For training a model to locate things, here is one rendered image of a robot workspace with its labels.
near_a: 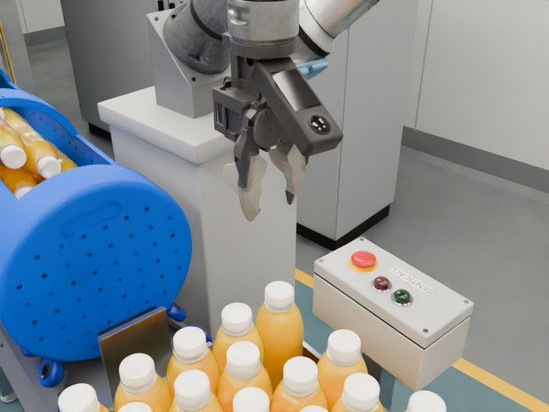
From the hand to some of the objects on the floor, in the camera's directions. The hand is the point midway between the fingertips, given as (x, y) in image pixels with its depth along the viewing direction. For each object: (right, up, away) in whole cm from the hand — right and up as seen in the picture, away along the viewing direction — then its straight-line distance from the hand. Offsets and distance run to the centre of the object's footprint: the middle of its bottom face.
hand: (274, 205), depth 70 cm
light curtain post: (-89, -36, +179) cm, 203 cm away
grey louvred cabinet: (-35, +23, +276) cm, 279 cm away
